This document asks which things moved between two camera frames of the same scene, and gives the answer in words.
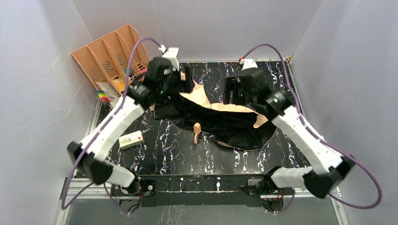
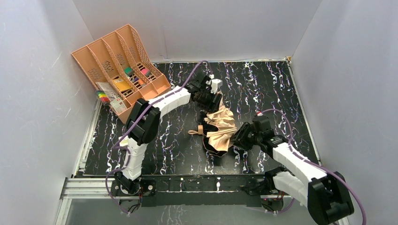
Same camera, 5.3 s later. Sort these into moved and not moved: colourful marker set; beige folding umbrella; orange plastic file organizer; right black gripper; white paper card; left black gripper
Moved: beige folding umbrella; left black gripper; right black gripper
Not moved: white paper card; colourful marker set; orange plastic file organizer
